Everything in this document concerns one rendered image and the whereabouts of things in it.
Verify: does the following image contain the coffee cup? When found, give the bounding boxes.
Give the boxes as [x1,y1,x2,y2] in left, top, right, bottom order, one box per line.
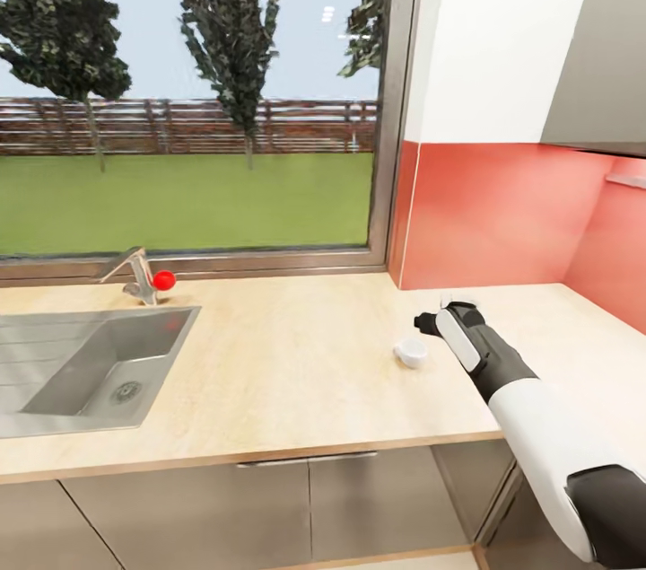
[392,336,428,368]

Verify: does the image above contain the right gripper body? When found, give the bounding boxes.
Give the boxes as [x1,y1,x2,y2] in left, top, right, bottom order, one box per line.
[414,311,441,338]

